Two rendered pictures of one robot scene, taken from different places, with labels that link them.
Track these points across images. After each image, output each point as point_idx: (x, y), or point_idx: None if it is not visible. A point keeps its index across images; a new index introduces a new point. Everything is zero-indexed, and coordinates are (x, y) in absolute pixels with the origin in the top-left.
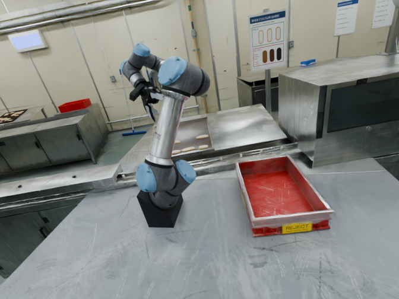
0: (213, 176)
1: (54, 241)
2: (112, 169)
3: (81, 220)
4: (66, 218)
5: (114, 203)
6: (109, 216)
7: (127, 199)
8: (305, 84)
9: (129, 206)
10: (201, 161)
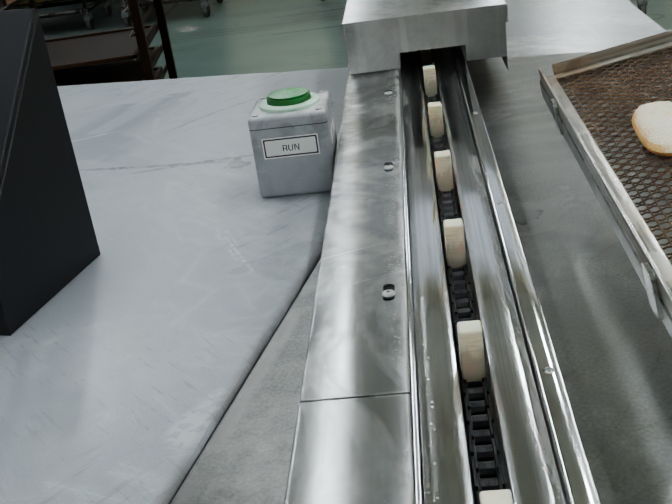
0: (220, 497)
1: (86, 97)
2: (440, 6)
3: (156, 105)
4: (209, 77)
5: (222, 133)
6: (120, 148)
7: (227, 156)
8: None
9: (154, 173)
10: (458, 328)
